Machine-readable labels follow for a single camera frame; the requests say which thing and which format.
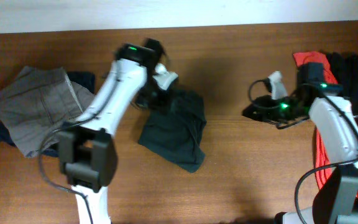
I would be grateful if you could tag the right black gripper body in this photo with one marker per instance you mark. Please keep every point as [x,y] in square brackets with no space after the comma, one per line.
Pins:
[281,109]

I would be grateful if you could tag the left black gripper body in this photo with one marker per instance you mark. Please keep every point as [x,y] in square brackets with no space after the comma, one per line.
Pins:
[152,96]

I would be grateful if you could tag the dark green Nike t-shirt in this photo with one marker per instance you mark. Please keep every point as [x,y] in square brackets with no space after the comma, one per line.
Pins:
[176,133]

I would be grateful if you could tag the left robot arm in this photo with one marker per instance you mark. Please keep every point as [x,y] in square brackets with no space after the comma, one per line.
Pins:
[87,154]

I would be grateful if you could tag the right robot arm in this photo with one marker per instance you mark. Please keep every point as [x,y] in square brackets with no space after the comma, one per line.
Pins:
[337,201]

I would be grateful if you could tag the navy blue folded garment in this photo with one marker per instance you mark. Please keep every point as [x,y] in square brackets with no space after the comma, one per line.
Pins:
[85,79]

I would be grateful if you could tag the red garment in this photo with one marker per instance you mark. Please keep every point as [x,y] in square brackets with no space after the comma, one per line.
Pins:
[327,126]

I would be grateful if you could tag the grey folded trousers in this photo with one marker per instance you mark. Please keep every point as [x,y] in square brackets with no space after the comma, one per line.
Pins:
[39,105]

